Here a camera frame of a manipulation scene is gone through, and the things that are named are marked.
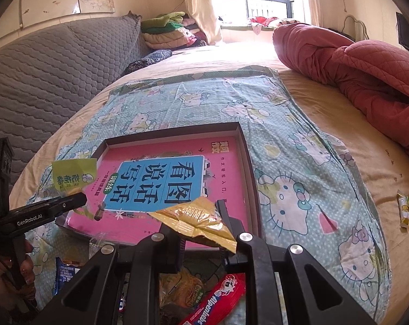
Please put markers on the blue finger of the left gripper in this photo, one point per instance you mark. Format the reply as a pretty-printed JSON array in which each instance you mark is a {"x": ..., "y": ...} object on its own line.
[{"x": 45, "y": 211}]

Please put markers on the black wall television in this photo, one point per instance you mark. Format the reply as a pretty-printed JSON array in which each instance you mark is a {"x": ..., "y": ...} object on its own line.
[{"x": 403, "y": 30}]

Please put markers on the person's left hand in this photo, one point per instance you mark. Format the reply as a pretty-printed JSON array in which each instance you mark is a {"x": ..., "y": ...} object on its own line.
[{"x": 9, "y": 294}]

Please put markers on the Hello Kitty teal blanket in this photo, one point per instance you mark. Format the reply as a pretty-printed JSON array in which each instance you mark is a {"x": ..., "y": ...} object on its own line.
[{"x": 310, "y": 189}]

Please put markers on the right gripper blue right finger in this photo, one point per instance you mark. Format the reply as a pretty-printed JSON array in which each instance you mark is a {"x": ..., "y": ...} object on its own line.
[{"x": 235, "y": 227}]

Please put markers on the green pastry snack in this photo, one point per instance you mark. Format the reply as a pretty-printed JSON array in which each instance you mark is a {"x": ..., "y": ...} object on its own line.
[{"x": 73, "y": 173}]

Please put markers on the folded clothes stack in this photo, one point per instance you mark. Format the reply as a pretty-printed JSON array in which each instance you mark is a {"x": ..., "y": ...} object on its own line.
[{"x": 173, "y": 31}]

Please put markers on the dark floral cloth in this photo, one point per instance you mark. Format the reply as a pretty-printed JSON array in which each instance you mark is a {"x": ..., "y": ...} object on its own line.
[{"x": 150, "y": 59}]

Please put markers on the red quilted comforter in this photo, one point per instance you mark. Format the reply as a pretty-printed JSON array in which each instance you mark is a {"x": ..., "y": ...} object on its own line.
[{"x": 372, "y": 74}]

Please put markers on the pink book in tray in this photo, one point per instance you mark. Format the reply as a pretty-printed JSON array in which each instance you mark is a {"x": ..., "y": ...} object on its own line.
[{"x": 163, "y": 189}]

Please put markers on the dark cardboard box tray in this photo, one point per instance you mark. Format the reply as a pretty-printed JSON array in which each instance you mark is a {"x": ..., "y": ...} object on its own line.
[{"x": 177, "y": 182}]

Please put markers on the grey quilted sofa cover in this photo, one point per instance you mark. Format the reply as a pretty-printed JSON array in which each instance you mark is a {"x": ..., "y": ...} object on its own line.
[{"x": 49, "y": 75}]

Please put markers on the clear round cookie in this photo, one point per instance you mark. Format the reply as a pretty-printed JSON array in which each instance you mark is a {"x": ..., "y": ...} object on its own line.
[{"x": 96, "y": 243}]

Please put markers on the red Alpenliebe candy pack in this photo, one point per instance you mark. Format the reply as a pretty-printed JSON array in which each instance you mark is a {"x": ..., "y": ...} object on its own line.
[{"x": 219, "y": 302}]

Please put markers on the small yellow candy wrapper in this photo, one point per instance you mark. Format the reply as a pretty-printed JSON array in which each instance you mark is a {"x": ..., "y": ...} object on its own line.
[{"x": 408, "y": 209}]

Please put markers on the gold wrapper snack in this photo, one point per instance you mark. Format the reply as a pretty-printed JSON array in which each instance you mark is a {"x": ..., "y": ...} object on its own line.
[{"x": 198, "y": 221}]

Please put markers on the blue biscuit packet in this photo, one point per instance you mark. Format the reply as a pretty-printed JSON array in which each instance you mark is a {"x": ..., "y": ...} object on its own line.
[{"x": 65, "y": 271}]

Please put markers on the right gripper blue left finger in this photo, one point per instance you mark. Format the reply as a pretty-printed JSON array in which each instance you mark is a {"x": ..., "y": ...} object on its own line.
[{"x": 171, "y": 251}]

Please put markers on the pink items on windowsill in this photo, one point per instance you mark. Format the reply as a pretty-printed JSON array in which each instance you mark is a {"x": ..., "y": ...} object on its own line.
[{"x": 260, "y": 22}]

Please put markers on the green label round cake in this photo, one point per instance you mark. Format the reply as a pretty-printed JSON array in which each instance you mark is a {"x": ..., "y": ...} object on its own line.
[{"x": 182, "y": 289}]

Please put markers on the beige window curtain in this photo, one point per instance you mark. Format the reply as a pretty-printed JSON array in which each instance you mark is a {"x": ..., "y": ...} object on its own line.
[{"x": 203, "y": 13}]

